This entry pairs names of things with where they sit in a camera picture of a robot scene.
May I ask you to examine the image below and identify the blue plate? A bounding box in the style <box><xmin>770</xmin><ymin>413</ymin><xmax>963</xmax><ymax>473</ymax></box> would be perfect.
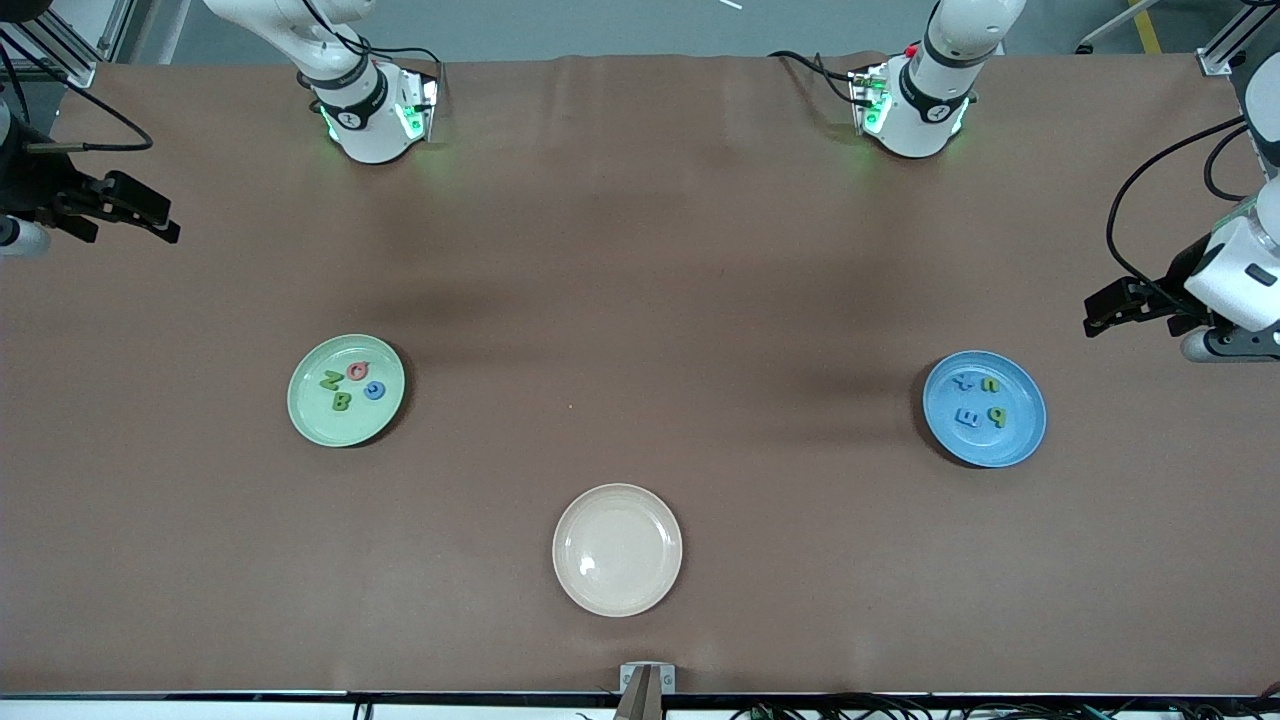
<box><xmin>921</xmin><ymin>349</ymin><xmax>1048</xmax><ymax>469</ymax></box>

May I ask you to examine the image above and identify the tan camera support pole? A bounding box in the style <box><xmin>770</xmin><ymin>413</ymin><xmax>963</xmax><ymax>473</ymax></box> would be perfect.
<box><xmin>612</xmin><ymin>668</ymin><xmax>666</xmax><ymax>720</ymax></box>

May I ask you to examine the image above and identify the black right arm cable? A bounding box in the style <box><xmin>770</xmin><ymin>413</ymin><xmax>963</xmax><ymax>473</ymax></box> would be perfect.
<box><xmin>0</xmin><ymin>45</ymin><xmax>155</xmax><ymax>153</ymax></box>

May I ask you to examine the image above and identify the grey metal bracket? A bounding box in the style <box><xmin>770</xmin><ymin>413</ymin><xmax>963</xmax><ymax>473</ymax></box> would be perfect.
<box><xmin>619</xmin><ymin>662</ymin><xmax>677</xmax><ymax>694</ymax></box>

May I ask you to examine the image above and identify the beige plate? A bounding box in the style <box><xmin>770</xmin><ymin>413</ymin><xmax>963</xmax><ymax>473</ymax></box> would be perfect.
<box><xmin>551</xmin><ymin>483</ymin><xmax>684</xmax><ymax>619</ymax></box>

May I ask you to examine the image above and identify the base connector box green light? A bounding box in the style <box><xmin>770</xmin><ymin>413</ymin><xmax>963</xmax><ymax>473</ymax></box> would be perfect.
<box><xmin>396</xmin><ymin>68</ymin><xmax>442</xmax><ymax>144</ymax></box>
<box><xmin>848</xmin><ymin>62</ymin><xmax>894</xmax><ymax>137</ymax></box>

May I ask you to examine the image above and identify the green plate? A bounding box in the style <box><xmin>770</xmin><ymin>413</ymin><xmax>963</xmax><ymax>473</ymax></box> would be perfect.
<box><xmin>286</xmin><ymin>333</ymin><xmax>407</xmax><ymax>449</ymax></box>

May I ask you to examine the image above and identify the aluminium frame post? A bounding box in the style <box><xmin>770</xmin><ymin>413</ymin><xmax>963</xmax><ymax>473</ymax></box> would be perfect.
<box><xmin>98</xmin><ymin>0</ymin><xmax>161</xmax><ymax>63</ymax></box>
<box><xmin>0</xmin><ymin>0</ymin><xmax>99</xmax><ymax>89</ymax></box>
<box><xmin>1198</xmin><ymin>0</ymin><xmax>1280</xmax><ymax>77</ymax></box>

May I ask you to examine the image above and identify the black base cable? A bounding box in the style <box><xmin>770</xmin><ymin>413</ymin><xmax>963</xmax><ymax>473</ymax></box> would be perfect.
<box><xmin>300</xmin><ymin>0</ymin><xmax>447</xmax><ymax>101</ymax></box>
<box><xmin>768</xmin><ymin>48</ymin><xmax>863</xmax><ymax>106</ymax></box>

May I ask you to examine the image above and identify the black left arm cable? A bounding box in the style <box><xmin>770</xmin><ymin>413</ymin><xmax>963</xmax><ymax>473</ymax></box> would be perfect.
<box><xmin>1105</xmin><ymin>115</ymin><xmax>1251</xmax><ymax>306</ymax></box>

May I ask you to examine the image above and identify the brown table cover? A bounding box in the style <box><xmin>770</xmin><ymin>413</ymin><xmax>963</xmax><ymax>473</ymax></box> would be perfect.
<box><xmin>0</xmin><ymin>52</ymin><xmax>1280</xmax><ymax>696</ymax></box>

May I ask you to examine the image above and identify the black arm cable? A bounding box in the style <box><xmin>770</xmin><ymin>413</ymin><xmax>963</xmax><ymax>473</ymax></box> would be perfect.
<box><xmin>1105</xmin><ymin>115</ymin><xmax>1251</xmax><ymax>306</ymax></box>
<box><xmin>0</xmin><ymin>45</ymin><xmax>155</xmax><ymax>153</ymax></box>

